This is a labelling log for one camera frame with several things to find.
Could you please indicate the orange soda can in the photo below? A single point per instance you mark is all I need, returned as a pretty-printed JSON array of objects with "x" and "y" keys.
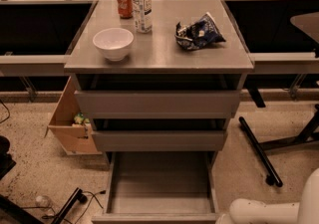
[{"x": 125, "y": 9}]

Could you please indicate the grey drawer cabinet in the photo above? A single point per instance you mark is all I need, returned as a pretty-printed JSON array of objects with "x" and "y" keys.
[{"x": 157, "y": 63}]

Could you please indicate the white bowl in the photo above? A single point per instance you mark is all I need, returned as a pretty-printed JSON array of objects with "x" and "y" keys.
[{"x": 114, "y": 43}]

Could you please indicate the grey drawer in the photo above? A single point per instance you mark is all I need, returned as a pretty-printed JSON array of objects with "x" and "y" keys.
[
  {"x": 159, "y": 140},
  {"x": 160, "y": 188},
  {"x": 158, "y": 104}
]

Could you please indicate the grey bottom drawer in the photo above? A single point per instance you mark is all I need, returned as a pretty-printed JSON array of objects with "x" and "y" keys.
[{"x": 160, "y": 188}]

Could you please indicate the grey middle drawer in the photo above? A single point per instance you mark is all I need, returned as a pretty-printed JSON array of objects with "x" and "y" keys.
[{"x": 159, "y": 140}]

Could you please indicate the black stand leg left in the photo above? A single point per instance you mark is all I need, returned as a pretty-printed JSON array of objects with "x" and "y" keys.
[{"x": 77, "y": 196}]

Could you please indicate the cardboard box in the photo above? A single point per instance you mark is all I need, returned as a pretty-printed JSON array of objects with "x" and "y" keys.
[{"x": 74, "y": 138}]

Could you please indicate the black stand base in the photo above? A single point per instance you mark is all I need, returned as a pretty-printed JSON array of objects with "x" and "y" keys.
[{"x": 307, "y": 135}]

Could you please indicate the blue crumpled chip bag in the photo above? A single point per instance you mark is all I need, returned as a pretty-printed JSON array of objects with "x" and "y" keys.
[{"x": 199, "y": 34}]

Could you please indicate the clear plastic water bottle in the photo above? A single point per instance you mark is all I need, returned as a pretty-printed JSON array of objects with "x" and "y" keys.
[{"x": 142, "y": 12}]

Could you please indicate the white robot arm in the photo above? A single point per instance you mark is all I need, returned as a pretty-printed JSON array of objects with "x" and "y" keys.
[{"x": 306, "y": 211}]

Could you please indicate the grey top drawer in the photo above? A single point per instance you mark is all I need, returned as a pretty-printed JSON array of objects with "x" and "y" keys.
[{"x": 158, "y": 104}]

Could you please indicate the green item in box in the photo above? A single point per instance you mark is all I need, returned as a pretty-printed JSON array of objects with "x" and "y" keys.
[{"x": 79, "y": 118}]

